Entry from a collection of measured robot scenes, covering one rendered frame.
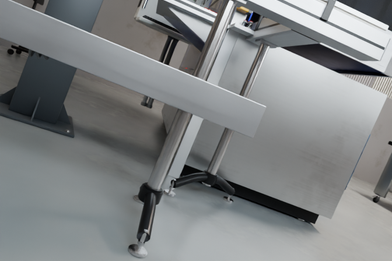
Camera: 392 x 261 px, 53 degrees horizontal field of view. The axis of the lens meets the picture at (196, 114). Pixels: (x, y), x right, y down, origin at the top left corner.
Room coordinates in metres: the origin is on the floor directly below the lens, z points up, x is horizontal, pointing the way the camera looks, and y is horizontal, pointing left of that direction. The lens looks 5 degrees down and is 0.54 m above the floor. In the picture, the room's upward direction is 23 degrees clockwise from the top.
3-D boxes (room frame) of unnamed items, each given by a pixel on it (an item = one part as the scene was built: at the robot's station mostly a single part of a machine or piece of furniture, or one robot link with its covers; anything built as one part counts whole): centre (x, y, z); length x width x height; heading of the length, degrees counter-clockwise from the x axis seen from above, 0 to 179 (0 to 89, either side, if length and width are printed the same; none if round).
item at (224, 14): (1.35, 0.04, 0.46); 0.09 x 0.09 x 0.77; 9
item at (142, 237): (1.35, 0.04, 0.07); 0.50 x 0.08 x 0.14; 9
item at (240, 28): (2.07, -0.07, 0.87); 0.14 x 0.13 x 0.02; 99
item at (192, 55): (3.16, 0.18, 0.73); 1.98 x 0.01 x 0.25; 9
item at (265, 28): (1.81, -0.21, 0.92); 0.69 x 0.15 x 0.16; 9
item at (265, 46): (1.96, -0.18, 0.46); 0.09 x 0.09 x 0.77; 9
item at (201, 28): (2.21, 0.20, 0.79); 0.34 x 0.03 x 0.13; 99
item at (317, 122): (3.22, -0.31, 0.44); 2.06 x 1.00 x 0.88; 9
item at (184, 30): (2.70, 0.28, 0.79); 0.34 x 0.03 x 0.13; 99
